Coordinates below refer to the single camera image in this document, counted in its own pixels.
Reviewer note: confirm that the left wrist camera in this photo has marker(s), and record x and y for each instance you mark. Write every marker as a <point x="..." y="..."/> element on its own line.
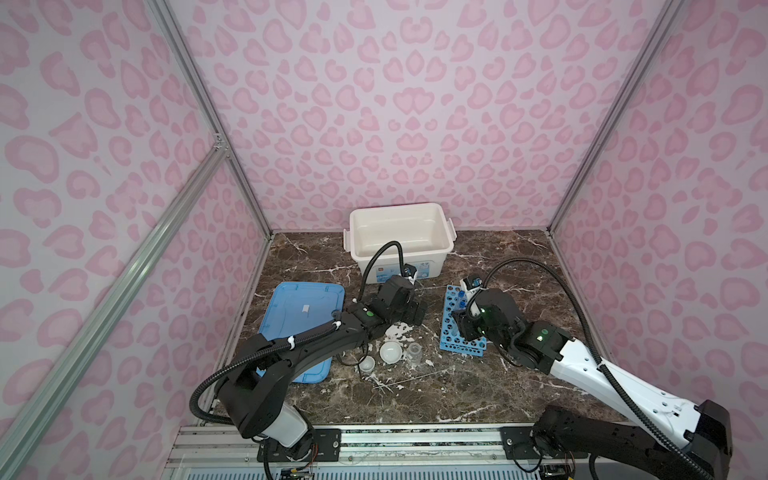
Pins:
<point x="409" y="272"/>

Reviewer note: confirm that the white plastic storage box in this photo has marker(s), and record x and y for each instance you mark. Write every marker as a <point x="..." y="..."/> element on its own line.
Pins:
<point x="426" y="235"/>

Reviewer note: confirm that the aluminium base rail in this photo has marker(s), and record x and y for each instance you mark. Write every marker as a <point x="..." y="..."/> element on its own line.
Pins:
<point x="406" y="451"/>

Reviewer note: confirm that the aluminium corner frame post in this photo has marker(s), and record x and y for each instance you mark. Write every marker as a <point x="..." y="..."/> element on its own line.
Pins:
<point x="181" y="51"/>

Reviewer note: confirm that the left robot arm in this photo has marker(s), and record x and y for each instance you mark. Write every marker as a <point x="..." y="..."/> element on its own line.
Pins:
<point x="253" y="388"/>

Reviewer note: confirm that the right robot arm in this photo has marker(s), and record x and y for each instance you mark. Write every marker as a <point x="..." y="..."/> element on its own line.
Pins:
<point x="667" y="436"/>

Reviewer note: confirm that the black wire ring stand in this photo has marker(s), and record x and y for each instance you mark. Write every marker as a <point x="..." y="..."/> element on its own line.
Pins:
<point x="349" y="360"/>

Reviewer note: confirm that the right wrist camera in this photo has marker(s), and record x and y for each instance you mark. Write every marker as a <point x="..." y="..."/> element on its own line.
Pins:
<point x="471" y="285"/>

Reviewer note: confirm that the right aluminium corner post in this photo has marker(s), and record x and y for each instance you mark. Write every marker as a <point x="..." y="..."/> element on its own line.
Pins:
<point x="659" y="33"/>

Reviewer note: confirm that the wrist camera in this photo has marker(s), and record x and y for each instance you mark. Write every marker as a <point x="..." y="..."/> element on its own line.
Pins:
<point x="471" y="285"/>
<point x="409" y="272"/>

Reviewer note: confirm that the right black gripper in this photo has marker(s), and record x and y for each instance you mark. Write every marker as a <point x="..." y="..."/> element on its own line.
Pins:
<point x="463" y="322"/>

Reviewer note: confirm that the small white crucible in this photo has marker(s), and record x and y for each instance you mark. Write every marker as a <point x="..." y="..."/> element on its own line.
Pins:
<point x="367" y="365"/>

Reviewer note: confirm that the clear glass beaker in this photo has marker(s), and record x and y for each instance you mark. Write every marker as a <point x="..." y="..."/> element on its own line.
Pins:
<point x="413" y="355"/>

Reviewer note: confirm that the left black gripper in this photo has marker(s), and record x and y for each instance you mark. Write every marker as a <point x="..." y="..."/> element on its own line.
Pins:
<point x="412" y="315"/>

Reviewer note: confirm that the white evaporating dish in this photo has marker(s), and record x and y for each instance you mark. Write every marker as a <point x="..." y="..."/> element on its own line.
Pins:
<point x="391" y="352"/>

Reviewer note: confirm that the blue plastic box lid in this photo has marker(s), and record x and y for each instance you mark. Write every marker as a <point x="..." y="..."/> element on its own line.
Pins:
<point x="296" y="307"/>

